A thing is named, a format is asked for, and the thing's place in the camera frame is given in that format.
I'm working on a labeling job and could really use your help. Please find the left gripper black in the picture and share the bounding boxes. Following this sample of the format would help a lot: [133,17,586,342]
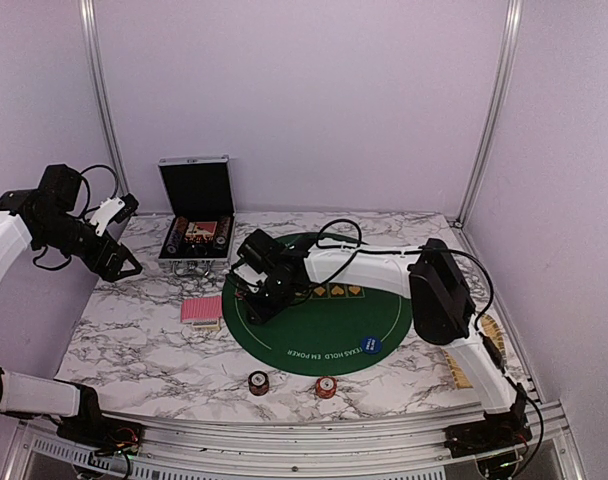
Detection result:
[35,212,141,282]

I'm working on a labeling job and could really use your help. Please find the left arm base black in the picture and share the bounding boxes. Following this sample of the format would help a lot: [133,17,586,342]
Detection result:
[57,384,144,454]

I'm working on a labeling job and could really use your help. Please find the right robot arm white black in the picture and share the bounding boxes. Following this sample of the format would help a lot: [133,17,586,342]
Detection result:
[237,229,527,448]

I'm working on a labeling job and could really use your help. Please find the chip row in case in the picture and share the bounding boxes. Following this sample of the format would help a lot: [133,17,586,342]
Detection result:
[213,216,232,250]
[165,217,188,254]

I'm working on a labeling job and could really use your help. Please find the blue small blind button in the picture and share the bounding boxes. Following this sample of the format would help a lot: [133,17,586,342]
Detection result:
[360,336,383,355]

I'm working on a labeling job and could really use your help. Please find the dark brown chip stack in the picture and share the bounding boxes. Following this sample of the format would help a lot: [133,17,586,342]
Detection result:
[247,371,270,396]

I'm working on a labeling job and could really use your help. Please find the right chip row in case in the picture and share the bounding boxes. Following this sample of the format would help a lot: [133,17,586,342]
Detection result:
[213,216,232,250]

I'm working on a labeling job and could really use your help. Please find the aluminium poker case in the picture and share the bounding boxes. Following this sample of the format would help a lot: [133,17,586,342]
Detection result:
[158,155,236,277]

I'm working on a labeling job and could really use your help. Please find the red-backed playing card deck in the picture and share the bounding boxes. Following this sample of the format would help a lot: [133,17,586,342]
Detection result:
[180,296,222,325]

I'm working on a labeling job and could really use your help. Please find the round green poker mat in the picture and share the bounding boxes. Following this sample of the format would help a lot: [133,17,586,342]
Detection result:
[221,231,415,377]

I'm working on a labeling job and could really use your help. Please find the woven bamboo tray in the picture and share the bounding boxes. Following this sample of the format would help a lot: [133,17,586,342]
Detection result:
[441,314,508,390]

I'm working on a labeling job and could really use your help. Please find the orange red chip stack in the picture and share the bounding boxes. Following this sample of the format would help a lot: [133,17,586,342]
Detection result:
[315,376,337,399]

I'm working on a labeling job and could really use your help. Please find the front aluminium rail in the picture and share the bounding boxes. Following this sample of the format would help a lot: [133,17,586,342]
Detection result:
[0,402,586,479]

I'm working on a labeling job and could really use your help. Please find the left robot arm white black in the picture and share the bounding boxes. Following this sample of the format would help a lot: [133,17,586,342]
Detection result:
[0,164,142,445]

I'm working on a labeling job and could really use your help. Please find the left chip row in case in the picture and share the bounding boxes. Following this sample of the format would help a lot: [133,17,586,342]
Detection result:
[165,217,188,254]

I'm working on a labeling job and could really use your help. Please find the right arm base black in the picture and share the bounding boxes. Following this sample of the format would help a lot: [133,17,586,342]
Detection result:
[444,398,533,458]

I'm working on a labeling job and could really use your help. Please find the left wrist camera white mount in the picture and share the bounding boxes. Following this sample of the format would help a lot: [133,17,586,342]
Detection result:
[88,194,139,237]

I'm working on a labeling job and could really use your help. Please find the card deck box in case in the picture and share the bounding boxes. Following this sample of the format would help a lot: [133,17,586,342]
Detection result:
[185,221,217,238]

